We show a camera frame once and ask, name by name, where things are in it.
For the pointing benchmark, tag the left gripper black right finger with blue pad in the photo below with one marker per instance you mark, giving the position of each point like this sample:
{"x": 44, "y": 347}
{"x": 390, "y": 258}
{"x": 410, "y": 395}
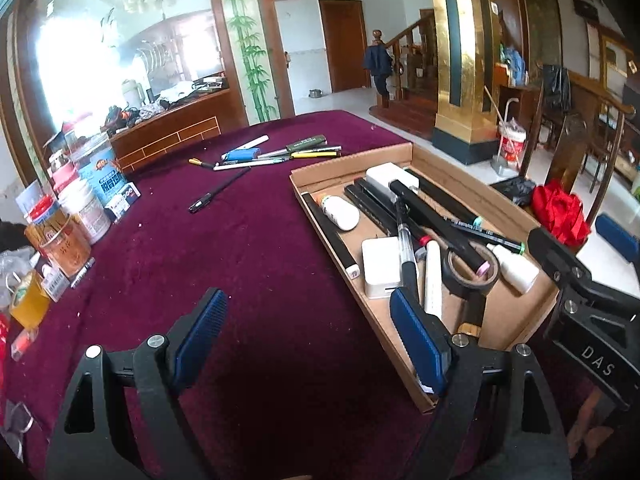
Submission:
{"x": 498, "y": 400}

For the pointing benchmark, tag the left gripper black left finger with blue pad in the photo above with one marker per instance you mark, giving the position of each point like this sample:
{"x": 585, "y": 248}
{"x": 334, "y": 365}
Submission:
{"x": 93, "y": 437}

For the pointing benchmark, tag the black tape roll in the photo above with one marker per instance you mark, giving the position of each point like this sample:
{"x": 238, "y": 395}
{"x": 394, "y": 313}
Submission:
{"x": 460, "y": 279}

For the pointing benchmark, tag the black marker pink cap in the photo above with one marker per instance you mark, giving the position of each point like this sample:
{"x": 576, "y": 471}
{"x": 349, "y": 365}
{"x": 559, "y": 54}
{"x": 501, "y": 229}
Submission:
{"x": 433, "y": 220}

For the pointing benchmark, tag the white power adapter cube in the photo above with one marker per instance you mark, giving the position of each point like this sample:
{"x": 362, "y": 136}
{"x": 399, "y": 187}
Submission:
{"x": 381, "y": 266}

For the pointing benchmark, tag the black marker pen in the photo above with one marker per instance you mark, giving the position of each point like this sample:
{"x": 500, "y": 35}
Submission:
{"x": 329, "y": 231}

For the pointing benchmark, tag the long black marker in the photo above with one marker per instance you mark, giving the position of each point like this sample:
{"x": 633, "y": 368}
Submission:
{"x": 449, "y": 202}

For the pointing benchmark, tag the small white bottle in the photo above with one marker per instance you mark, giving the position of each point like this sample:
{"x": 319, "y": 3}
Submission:
{"x": 344, "y": 215}

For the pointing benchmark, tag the white charger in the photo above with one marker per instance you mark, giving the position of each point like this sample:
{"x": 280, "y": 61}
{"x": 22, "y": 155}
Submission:
{"x": 380, "y": 177}

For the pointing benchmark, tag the yellow tape roll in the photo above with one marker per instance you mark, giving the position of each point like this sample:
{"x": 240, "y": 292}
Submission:
{"x": 29, "y": 301}

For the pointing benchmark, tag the maroon table cloth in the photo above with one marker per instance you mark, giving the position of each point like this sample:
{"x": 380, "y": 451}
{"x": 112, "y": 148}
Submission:
{"x": 297, "y": 382}

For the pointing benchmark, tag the orange labelled jar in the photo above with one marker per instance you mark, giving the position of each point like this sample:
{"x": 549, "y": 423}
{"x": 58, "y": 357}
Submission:
{"x": 57, "y": 236}

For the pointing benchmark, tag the wooden chair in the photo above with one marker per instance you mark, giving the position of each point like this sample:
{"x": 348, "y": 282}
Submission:
{"x": 579, "y": 128}

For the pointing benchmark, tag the white labelled bottle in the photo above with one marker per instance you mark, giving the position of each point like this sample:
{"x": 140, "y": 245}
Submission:
{"x": 81, "y": 203}

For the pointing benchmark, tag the thin black pen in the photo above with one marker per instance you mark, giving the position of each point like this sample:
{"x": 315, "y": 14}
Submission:
{"x": 206, "y": 199}

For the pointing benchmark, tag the wooden sideboard cabinet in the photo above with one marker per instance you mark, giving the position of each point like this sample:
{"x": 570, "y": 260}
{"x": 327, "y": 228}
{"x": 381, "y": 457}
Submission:
{"x": 203, "y": 119}

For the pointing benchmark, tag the blue white pen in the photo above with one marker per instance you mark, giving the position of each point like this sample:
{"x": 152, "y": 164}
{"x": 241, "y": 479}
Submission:
{"x": 245, "y": 152}

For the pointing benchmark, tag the green black pen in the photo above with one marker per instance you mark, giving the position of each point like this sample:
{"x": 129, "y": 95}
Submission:
{"x": 296, "y": 146}

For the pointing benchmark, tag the person in dark jacket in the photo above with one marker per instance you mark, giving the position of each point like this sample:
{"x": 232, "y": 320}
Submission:
{"x": 379, "y": 64}

